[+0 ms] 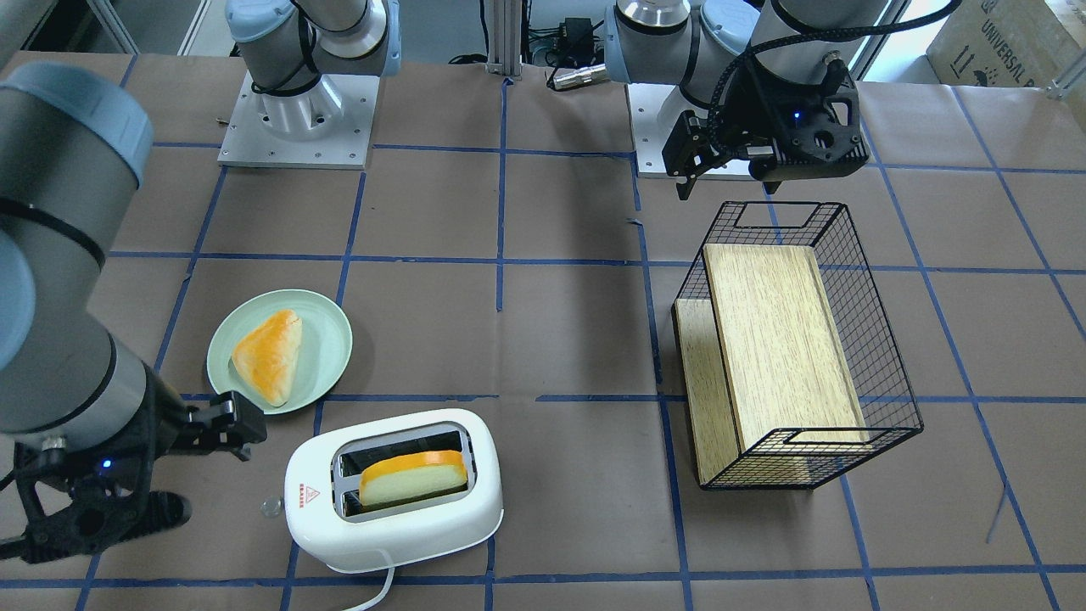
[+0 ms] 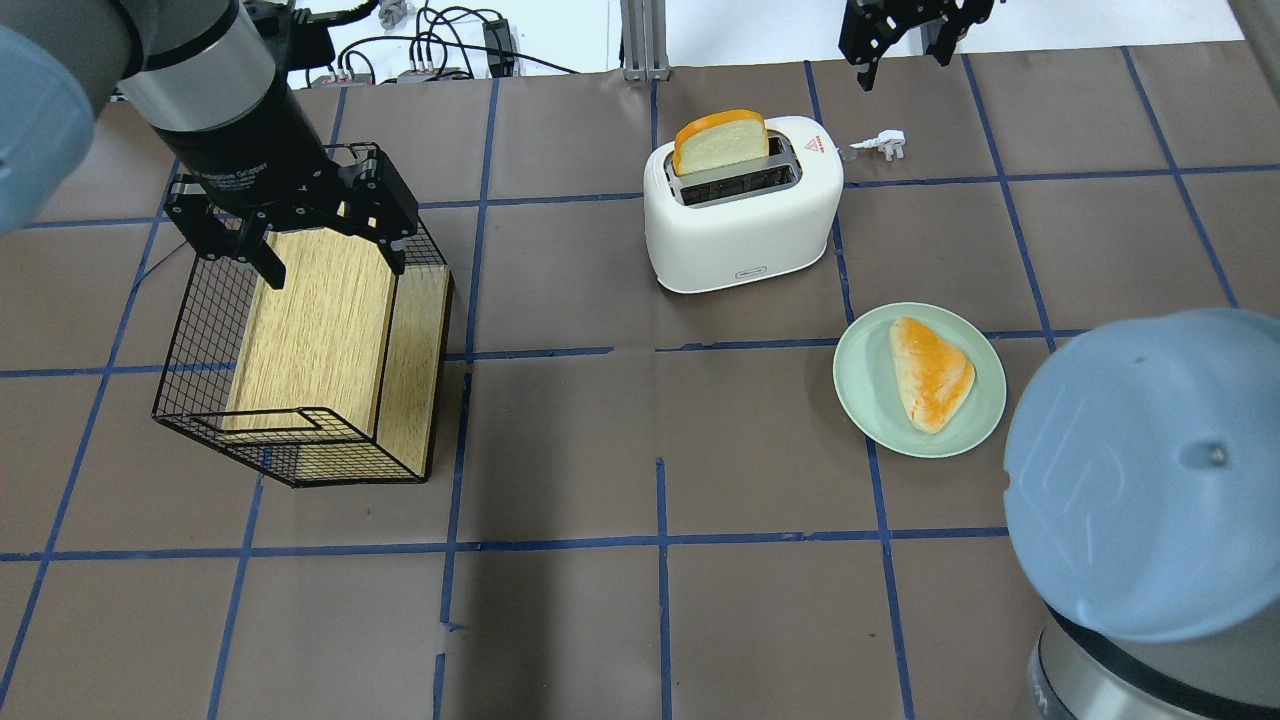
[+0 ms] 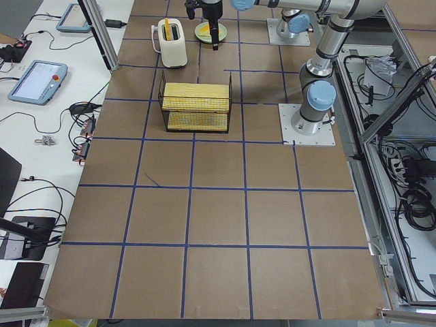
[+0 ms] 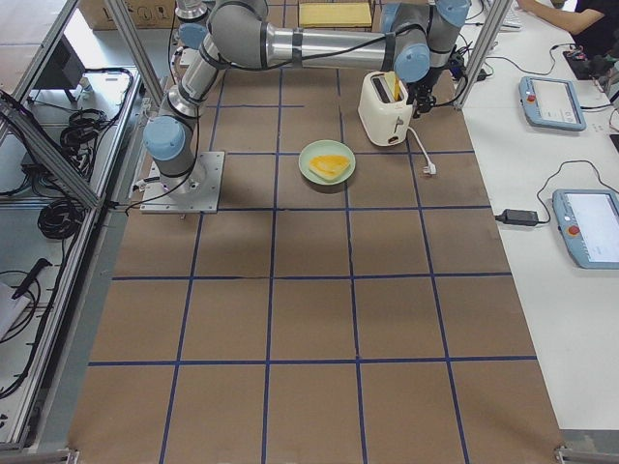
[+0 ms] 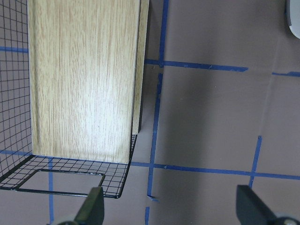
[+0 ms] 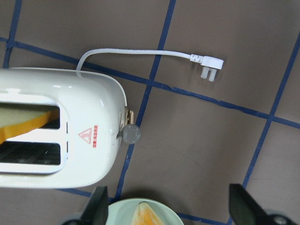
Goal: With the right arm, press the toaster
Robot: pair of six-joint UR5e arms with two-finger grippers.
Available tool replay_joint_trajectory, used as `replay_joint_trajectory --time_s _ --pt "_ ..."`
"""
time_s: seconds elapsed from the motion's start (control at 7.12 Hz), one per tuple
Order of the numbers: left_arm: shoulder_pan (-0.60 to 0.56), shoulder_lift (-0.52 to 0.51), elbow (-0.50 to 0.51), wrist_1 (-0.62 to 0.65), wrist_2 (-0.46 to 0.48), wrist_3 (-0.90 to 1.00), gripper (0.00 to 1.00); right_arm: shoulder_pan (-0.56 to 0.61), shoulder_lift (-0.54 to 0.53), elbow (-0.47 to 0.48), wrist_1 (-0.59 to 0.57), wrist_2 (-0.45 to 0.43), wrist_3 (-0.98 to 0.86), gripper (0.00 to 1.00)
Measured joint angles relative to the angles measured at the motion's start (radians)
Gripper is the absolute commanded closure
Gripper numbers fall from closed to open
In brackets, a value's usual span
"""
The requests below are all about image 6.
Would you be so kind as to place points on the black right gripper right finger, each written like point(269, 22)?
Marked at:
point(243, 209)

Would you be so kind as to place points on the yellow toast slice in toaster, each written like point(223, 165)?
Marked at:
point(17, 120)

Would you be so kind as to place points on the white two-slot toaster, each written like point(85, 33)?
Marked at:
point(80, 147)

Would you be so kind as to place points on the yellow toast slice on plate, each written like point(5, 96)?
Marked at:
point(145, 215)

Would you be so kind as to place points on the light green plate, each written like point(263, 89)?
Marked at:
point(121, 212)

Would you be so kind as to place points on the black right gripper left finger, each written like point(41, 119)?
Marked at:
point(96, 211)

